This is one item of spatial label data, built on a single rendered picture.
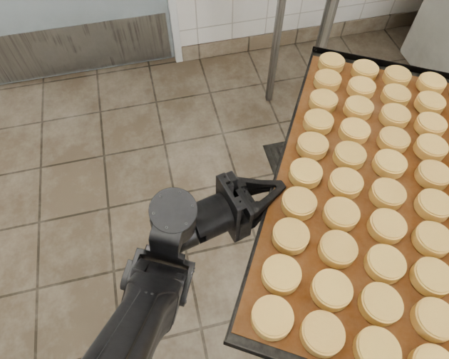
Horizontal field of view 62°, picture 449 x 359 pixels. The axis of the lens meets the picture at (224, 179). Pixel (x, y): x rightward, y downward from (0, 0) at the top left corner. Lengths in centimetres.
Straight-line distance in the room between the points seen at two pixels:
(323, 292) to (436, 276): 15
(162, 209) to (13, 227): 147
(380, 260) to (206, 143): 145
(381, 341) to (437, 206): 22
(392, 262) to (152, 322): 31
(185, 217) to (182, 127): 154
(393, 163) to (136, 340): 45
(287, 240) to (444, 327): 20
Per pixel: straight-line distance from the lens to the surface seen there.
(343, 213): 55
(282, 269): 49
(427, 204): 60
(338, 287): 49
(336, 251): 51
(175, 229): 43
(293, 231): 51
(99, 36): 223
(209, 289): 154
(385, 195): 59
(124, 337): 34
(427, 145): 68
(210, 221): 51
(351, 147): 63
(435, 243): 57
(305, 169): 58
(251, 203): 52
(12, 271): 178
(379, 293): 51
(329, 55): 80
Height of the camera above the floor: 147
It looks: 57 degrees down
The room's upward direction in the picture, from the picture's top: straight up
